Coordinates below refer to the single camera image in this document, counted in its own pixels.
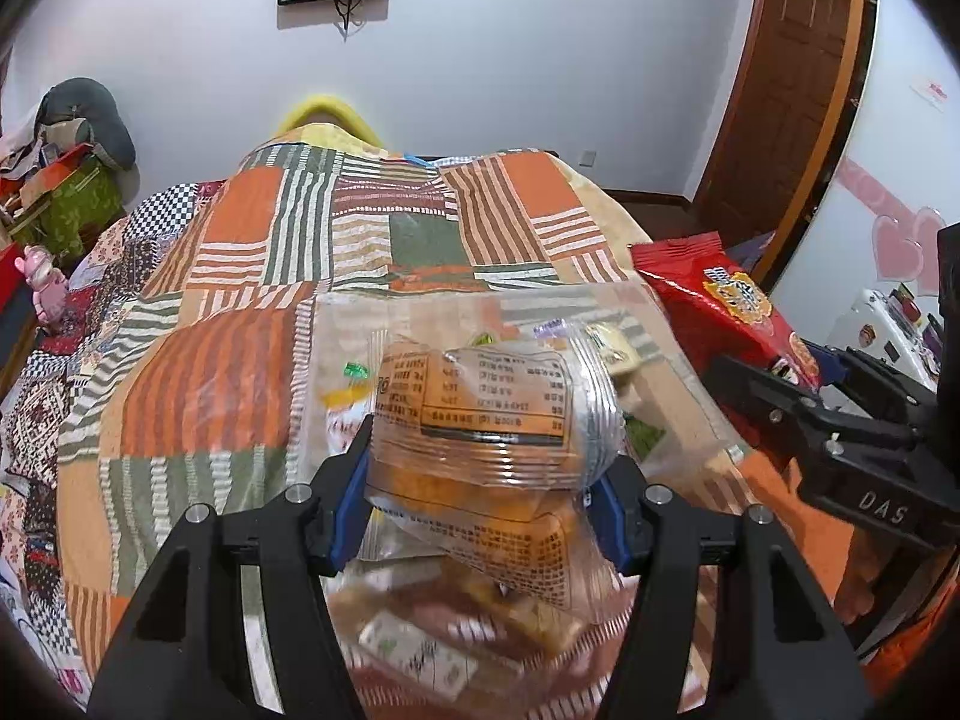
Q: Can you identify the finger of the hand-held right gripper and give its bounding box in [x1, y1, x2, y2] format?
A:
[703, 351, 826, 466]
[806, 341, 942, 432]

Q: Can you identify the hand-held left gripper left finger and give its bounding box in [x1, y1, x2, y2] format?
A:
[86, 412, 376, 720]

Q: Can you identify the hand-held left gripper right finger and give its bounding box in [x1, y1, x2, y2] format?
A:
[589, 457, 875, 720]

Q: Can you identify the red snack bag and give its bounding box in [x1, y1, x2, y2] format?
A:
[630, 232, 822, 391]

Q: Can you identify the clear packet of orange snacks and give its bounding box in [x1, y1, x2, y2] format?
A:
[360, 337, 627, 623]

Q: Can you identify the large clear plastic bag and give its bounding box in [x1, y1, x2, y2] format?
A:
[309, 283, 755, 481]

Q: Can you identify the person's right hand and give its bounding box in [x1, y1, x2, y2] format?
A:
[834, 525, 927, 635]

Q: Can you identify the white cabinet with stickers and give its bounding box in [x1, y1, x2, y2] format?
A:
[825, 285, 947, 391]

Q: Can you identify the green pea packet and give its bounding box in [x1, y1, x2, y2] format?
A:
[626, 416, 668, 458]

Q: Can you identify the cream bread packet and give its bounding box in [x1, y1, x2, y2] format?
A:
[581, 321, 650, 376]

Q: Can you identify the brown cake packet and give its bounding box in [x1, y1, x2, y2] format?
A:
[356, 607, 485, 700]

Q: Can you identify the orange striped patchwork blanket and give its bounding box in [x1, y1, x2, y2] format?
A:
[56, 142, 960, 720]

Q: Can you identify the brown wooden door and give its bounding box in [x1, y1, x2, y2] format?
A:
[694, 0, 878, 271]

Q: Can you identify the checked patchwork quilt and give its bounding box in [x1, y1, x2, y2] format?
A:
[0, 178, 230, 706]

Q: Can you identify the pink plush toy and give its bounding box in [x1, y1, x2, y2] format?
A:
[13, 244, 72, 327]

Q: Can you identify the yellow pillow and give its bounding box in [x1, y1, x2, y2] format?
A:
[274, 94, 380, 145]

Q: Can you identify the red box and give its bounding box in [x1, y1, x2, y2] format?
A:
[0, 240, 35, 331]

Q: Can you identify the green patterned box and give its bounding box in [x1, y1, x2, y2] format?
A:
[34, 154, 127, 260]

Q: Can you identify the grey plush cushion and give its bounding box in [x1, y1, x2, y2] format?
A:
[34, 77, 138, 170]

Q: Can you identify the pile of household clutter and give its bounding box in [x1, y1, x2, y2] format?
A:
[0, 120, 95, 241]

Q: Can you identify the pink heart wall decal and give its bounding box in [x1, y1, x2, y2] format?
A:
[836, 157, 947, 282]

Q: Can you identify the red and white wall sticker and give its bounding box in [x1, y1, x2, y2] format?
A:
[910, 73, 952, 112]

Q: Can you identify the black monitor cable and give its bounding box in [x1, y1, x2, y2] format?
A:
[334, 0, 372, 40]

